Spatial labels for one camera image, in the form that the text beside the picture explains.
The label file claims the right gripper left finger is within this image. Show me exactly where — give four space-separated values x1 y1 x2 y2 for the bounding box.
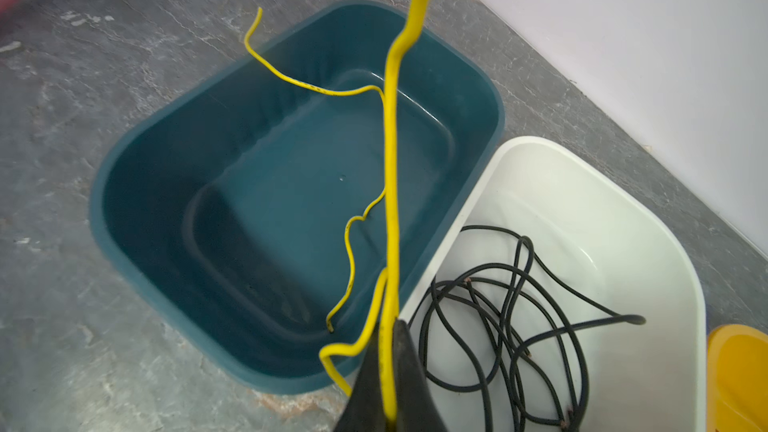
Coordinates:
334 328 384 432

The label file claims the yellow cable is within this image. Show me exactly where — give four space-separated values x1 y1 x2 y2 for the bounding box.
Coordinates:
243 7 388 334
317 0 448 427

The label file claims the yellow plastic bin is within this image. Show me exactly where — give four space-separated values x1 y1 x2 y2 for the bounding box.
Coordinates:
706 324 767 432

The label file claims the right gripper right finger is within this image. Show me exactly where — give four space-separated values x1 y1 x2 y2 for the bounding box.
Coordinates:
393 320 447 432

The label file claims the black cable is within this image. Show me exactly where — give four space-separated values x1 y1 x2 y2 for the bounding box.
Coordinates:
406 224 647 432

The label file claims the teal plastic bin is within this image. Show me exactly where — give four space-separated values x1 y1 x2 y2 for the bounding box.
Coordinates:
88 0 506 396

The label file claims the white plastic bin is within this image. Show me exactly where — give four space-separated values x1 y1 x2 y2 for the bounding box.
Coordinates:
404 137 706 431

